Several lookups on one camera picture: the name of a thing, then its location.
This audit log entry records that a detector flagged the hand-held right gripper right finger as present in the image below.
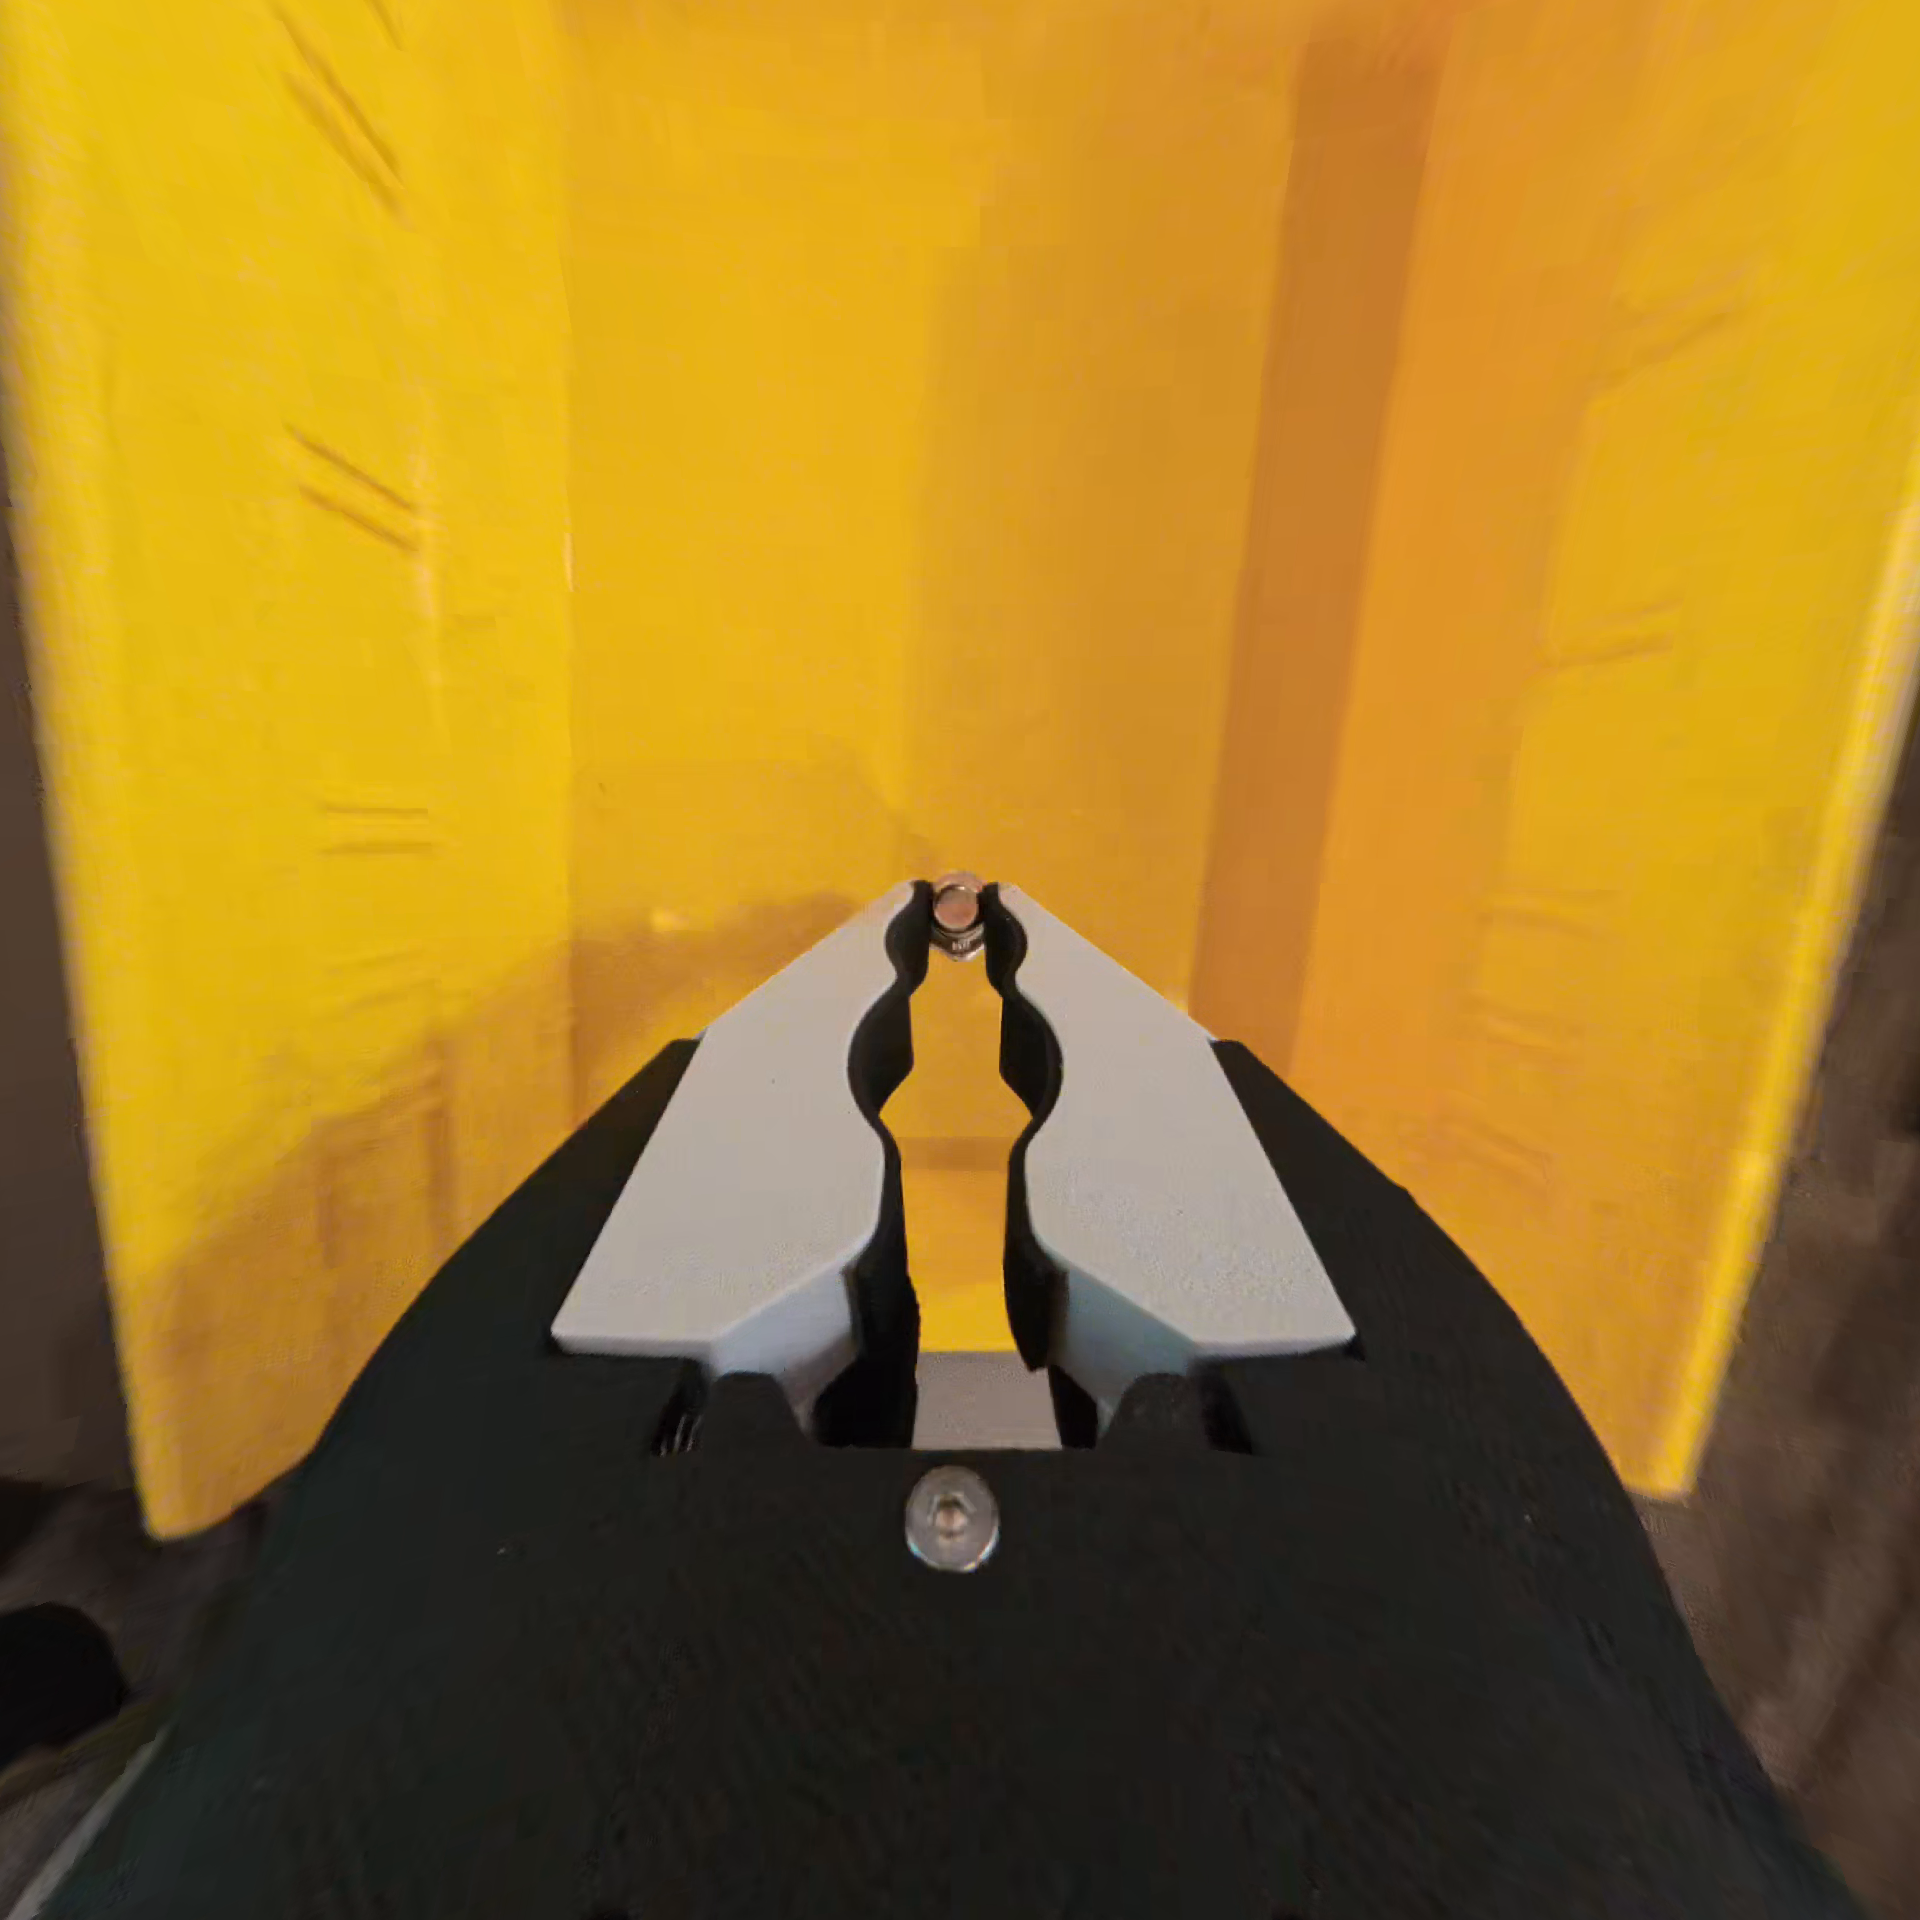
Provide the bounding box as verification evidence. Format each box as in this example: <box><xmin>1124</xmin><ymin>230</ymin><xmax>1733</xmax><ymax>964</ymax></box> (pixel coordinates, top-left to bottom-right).
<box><xmin>982</xmin><ymin>883</ymin><xmax>1361</xmax><ymax>1429</ymax></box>

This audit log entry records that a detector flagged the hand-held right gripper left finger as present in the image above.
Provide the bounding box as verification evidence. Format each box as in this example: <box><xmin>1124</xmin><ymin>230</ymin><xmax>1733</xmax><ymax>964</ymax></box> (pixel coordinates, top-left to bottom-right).
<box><xmin>552</xmin><ymin>883</ymin><xmax>920</xmax><ymax>1429</ymax></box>

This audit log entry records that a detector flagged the yellow plastic bin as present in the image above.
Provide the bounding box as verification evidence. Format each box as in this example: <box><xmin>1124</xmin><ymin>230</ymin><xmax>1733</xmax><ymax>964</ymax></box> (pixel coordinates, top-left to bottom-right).
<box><xmin>0</xmin><ymin>0</ymin><xmax>1920</xmax><ymax>1541</ymax></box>

